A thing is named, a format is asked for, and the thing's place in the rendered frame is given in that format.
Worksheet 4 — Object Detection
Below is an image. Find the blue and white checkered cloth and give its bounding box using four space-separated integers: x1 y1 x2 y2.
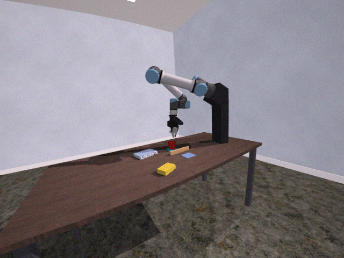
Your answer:
133 148 157 160

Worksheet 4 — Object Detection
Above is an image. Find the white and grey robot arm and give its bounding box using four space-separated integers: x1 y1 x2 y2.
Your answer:
145 66 216 115

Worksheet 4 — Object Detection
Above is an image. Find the yellow rectangular block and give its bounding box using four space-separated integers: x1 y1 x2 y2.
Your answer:
157 163 176 176

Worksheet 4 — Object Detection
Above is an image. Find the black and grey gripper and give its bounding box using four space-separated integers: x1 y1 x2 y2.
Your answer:
167 114 178 138

